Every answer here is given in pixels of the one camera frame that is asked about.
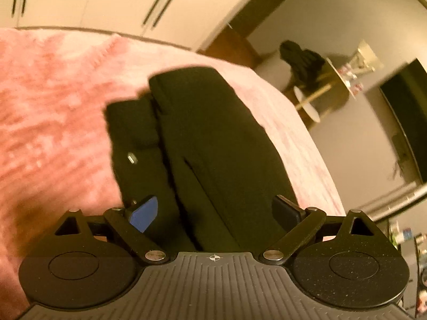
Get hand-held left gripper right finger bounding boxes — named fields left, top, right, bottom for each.
left=262, top=195, right=379, bottom=266

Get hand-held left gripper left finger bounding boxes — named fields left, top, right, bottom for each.
left=53, top=195, right=169, bottom=265

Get black pants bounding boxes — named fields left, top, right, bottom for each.
left=105, top=67, right=302, bottom=253

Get pink ribbed blanket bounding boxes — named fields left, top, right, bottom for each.
left=0, top=27, right=346, bottom=320

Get dark cabinet with small things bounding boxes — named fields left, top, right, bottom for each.
left=388, top=219, right=427, bottom=319

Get round side table gold legs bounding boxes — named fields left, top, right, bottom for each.
left=294, top=57, right=359, bottom=122

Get black garment on chair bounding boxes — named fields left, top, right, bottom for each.
left=279, top=40, right=326, bottom=89

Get black television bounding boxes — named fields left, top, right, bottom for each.
left=379, top=58, right=427, bottom=185

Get clear glass vase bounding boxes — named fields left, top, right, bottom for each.
left=346, top=39, right=379, bottom=74

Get white wardrobe with black handles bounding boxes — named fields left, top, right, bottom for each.
left=0, top=0, right=316, bottom=53

